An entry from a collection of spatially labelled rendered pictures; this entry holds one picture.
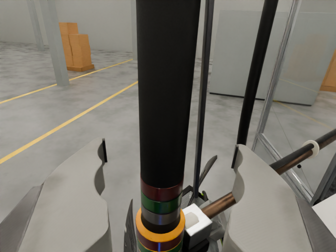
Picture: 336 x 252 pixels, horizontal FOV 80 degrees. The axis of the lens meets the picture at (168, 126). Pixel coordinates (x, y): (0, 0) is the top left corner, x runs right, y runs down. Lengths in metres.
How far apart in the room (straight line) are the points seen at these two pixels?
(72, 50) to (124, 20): 5.90
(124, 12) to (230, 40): 9.12
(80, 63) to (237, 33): 5.52
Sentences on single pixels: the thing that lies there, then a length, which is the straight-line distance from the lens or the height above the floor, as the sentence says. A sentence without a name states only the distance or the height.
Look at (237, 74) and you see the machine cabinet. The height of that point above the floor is 0.62.
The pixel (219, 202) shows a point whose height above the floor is 1.55.
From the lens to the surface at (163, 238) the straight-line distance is 0.18.
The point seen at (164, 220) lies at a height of 1.59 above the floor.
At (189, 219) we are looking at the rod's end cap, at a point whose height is 1.55.
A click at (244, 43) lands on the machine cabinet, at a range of 5.58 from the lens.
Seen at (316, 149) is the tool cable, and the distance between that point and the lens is 0.42.
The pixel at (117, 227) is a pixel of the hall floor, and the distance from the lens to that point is 2.17.
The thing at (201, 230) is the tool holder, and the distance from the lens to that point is 0.23.
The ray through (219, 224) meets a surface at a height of 1.15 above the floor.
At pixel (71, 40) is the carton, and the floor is 1.04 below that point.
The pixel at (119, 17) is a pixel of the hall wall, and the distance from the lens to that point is 13.86.
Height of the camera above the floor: 1.73
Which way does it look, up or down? 27 degrees down
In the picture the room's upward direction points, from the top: 3 degrees clockwise
